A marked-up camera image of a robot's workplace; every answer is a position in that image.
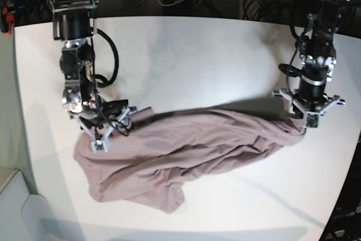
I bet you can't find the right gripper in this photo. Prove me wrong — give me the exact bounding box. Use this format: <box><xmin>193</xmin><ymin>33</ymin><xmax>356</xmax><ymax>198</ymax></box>
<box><xmin>69</xmin><ymin>100</ymin><xmax>137</xmax><ymax>139</ymax></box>

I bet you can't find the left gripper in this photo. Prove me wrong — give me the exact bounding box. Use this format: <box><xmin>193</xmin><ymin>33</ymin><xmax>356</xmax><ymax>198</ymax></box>
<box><xmin>272</xmin><ymin>82</ymin><xmax>346</xmax><ymax>120</ymax></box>

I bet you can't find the pink t-shirt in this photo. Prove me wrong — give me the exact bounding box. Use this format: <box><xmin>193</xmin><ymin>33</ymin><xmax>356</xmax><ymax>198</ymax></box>
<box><xmin>74</xmin><ymin>108</ymin><xmax>306</xmax><ymax>213</ymax></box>

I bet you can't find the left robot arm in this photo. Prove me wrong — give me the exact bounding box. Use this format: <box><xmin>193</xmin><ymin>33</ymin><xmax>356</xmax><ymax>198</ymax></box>
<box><xmin>272</xmin><ymin>0</ymin><xmax>350</xmax><ymax>128</ymax></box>

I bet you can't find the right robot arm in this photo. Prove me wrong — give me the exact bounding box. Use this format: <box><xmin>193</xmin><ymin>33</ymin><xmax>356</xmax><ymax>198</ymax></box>
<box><xmin>48</xmin><ymin>0</ymin><xmax>130</xmax><ymax>140</ymax></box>

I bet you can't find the white bin corner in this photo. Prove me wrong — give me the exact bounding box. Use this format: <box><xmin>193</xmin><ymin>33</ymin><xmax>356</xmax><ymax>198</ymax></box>
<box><xmin>1</xmin><ymin>171</ymin><xmax>58</xmax><ymax>240</ymax></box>

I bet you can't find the red and black clamp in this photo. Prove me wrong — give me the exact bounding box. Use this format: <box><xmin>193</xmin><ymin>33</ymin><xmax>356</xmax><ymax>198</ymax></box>
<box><xmin>1</xmin><ymin>6</ymin><xmax>15</xmax><ymax>36</ymax></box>

